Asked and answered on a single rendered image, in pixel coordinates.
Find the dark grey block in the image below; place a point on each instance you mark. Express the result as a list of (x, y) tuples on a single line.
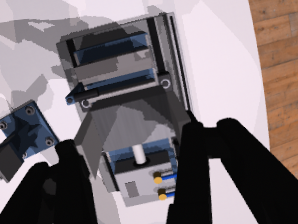
[(133, 118)]

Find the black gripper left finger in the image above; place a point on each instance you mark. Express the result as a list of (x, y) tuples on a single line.
[(66, 189)]

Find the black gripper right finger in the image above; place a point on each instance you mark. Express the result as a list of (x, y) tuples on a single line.
[(269, 189)]

